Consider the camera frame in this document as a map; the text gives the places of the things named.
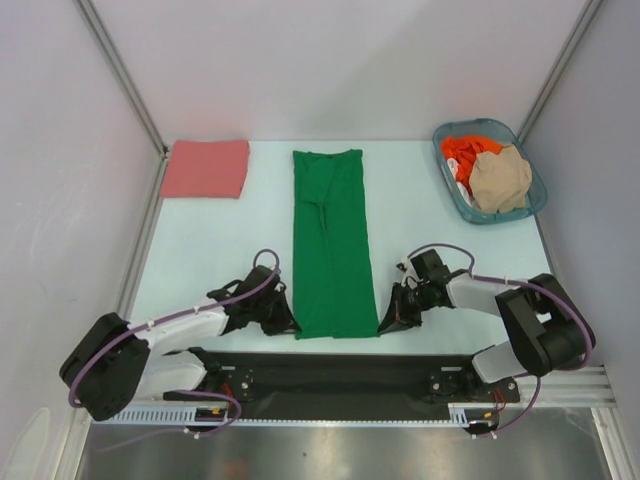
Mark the right corner aluminium post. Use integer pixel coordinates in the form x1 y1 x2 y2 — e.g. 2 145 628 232
517 0 607 143

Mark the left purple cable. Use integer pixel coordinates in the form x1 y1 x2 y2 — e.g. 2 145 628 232
67 248 284 454

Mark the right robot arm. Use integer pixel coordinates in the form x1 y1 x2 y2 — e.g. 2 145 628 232
378 243 596 401

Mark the left corner aluminium post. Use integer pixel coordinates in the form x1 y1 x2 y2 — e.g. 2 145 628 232
72 0 168 158

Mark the white slotted cable duct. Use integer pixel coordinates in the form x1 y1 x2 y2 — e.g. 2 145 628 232
102 402 495 429

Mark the aluminium frame rail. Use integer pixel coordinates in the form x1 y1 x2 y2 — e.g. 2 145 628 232
534 366 616 408

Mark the folded pink t shirt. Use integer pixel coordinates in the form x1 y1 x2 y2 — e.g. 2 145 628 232
159 140 250 199

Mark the green t shirt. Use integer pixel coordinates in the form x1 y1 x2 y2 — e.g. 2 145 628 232
292 150 379 339

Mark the blue plastic basket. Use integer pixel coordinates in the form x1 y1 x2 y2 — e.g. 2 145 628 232
432 118 548 225

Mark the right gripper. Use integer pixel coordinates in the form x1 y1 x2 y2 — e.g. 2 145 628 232
379 282 434 335

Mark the orange t shirt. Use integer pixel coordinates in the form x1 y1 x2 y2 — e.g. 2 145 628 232
440 135 503 187

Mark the white garment in basket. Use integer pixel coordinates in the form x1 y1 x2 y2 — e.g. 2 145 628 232
446 158 473 206

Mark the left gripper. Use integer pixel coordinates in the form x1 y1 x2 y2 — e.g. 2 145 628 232
251 287 300 337

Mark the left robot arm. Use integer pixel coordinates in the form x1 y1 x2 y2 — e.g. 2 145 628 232
59 265 302 421

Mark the beige t shirt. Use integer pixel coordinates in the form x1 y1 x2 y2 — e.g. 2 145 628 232
469 144 532 214

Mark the corner aluminium post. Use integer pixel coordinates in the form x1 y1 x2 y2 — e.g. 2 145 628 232
72 0 168 158
517 0 607 143

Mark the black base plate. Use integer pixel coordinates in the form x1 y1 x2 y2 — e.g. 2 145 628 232
163 349 521 421

